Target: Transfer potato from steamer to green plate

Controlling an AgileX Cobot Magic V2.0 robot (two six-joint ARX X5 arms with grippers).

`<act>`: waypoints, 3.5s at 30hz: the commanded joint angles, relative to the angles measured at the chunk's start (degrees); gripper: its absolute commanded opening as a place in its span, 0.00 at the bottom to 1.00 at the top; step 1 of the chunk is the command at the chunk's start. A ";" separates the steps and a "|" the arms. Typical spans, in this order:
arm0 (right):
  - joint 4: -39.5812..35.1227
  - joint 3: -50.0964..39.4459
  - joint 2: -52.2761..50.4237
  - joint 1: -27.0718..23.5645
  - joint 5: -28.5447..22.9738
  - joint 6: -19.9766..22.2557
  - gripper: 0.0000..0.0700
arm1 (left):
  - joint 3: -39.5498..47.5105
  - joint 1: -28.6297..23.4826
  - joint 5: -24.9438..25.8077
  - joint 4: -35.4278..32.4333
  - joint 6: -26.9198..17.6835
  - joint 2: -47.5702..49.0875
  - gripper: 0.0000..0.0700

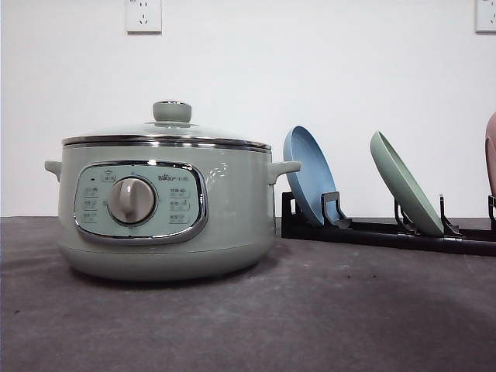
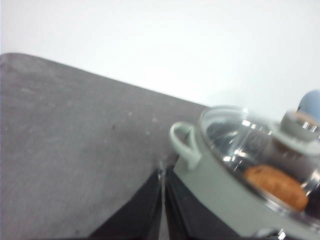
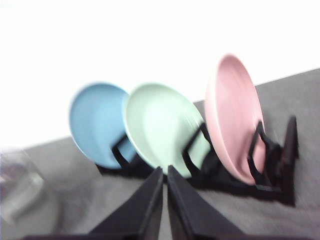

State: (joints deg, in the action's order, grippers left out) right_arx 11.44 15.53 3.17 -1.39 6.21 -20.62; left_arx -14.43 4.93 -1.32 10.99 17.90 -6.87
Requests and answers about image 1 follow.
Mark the green plate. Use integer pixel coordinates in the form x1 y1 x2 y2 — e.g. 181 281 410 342
370 131 445 236

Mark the pink plate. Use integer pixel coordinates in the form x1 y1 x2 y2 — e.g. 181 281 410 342
485 112 496 196

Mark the green electric steamer pot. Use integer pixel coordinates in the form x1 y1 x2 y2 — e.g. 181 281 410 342
44 144 301 282

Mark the black dish rack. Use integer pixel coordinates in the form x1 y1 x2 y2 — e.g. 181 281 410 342
281 191 496 255

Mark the left white wall socket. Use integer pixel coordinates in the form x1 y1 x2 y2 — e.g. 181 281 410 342
126 0 162 36

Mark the glass steamer lid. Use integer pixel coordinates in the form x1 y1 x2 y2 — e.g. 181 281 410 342
62 101 271 153

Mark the grey table mat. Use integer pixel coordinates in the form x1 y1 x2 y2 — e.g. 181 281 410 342
0 217 496 372

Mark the white wall socket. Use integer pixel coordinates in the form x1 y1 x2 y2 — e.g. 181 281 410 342
126 0 162 36
474 0 496 36

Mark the right white wall socket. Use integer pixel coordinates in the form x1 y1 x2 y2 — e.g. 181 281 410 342
474 0 496 36

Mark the blue plate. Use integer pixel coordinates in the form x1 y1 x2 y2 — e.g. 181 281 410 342
284 125 339 224

